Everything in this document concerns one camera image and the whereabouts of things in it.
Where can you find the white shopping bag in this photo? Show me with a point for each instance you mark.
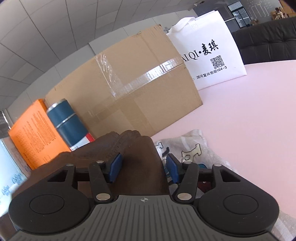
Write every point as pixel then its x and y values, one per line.
pixel 208 49

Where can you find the orange box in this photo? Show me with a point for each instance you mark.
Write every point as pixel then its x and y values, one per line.
pixel 35 137

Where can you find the black leather sofa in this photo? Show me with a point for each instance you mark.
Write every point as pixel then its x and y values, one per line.
pixel 267 42

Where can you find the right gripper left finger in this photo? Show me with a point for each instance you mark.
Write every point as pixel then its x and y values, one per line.
pixel 101 174

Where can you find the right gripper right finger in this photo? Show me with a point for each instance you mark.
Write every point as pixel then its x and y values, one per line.
pixel 185 175

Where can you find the large light blue box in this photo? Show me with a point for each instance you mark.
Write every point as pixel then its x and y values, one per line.
pixel 14 172

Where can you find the brown cardboard box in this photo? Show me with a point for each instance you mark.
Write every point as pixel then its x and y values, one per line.
pixel 140 83

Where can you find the dark blue thermos bottle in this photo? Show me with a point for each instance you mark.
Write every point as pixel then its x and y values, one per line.
pixel 68 125

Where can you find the cartoon printed bed sheet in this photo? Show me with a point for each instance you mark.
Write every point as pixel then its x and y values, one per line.
pixel 192 147

